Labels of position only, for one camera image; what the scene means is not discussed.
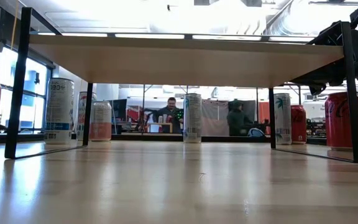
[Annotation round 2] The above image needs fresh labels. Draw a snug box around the tall white blue energy can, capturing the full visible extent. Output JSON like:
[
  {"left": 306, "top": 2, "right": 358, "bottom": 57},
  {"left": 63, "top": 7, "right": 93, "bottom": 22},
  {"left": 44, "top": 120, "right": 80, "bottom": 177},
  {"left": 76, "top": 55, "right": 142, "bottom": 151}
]
[{"left": 43, "top": 77, "right": 75, "bottom": 145}]

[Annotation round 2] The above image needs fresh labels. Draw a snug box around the white cabinet box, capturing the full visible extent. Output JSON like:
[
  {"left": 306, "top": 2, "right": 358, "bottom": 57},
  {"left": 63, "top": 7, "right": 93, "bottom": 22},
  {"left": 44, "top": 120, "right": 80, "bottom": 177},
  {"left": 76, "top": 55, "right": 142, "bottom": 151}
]
[{"left": 303, "top": 101, "right": 326, "bottom": 121}]

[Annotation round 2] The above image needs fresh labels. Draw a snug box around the black monitor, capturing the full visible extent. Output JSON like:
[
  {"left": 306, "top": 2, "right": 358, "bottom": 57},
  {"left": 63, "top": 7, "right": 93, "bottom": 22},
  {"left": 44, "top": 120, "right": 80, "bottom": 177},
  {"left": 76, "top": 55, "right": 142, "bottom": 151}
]
[{"left": 108, "top": 98, "right": 128, "bottom": 126}]

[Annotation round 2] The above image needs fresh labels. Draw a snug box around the wooden shelf with black frame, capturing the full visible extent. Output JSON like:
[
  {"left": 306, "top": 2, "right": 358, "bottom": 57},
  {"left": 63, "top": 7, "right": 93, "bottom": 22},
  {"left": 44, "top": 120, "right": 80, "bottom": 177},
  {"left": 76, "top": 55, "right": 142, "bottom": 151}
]
[{"left": 4, "top": 6, "right": 358, "bottom": 164}]

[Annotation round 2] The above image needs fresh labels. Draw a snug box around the short white pink can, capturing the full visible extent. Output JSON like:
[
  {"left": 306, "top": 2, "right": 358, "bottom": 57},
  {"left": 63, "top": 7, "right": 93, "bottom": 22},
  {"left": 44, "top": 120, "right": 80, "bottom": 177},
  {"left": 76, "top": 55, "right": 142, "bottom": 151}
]
[{"left": 89, "top": 100, "right": 113, "bottom": 142}]

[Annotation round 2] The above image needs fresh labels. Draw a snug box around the white blue round object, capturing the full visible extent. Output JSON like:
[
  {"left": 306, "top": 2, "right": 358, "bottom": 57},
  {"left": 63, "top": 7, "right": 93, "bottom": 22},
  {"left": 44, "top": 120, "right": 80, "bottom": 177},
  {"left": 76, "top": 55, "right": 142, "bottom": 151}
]
[{"left": 247, "top": 127, "right": 265, "bottom": 138}]

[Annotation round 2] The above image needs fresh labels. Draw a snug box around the thin yellow cord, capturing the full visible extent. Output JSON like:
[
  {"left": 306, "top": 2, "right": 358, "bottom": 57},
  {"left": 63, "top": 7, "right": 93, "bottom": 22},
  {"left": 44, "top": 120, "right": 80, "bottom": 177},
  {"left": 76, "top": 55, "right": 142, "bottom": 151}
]
[{"left": 10, "top": 0, "right": 20, "bottom": 50}]

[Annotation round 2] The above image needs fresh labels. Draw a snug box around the person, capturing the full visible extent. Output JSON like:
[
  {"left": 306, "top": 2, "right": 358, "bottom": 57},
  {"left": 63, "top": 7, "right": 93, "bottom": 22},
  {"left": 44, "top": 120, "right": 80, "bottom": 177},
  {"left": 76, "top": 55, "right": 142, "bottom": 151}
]
[
  {"left": 226, "top": 99, "right": 255, "bottom": 137},
  {"left": 152, "top": 96, "right": 185, "bottom": 134}
]

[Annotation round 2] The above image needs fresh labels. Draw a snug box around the light grey hanging cloth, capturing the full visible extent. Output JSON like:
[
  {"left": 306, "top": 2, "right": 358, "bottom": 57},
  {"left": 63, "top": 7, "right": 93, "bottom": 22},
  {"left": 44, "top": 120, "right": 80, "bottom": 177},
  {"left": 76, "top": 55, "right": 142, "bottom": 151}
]
[{"left": 201, "top": 99, "right": 229, "bottom": 137}]

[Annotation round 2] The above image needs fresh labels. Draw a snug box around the large glass window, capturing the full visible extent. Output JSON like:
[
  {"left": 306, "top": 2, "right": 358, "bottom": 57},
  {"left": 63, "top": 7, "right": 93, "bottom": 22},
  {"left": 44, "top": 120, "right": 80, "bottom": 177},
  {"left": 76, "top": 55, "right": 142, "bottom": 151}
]
[{"left": 0, "top": 46, "right": 54, "bottom": 134}]

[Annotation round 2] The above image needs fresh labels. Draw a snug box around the orange hanging cloth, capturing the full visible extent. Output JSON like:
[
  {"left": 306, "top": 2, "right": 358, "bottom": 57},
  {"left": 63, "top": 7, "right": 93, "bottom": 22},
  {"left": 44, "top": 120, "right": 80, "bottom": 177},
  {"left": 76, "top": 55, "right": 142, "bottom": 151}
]
[{"left": 258, "top": 101, "right": 271, "bottom": 125}]

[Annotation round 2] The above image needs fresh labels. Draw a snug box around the ribbed ventilation duct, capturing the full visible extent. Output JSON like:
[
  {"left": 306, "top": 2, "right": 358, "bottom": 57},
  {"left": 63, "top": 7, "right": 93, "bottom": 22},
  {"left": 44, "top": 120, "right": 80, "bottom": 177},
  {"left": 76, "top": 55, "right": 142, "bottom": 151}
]
[{"left": 264, "top": 2, "right": 295, "bottom": 35}]

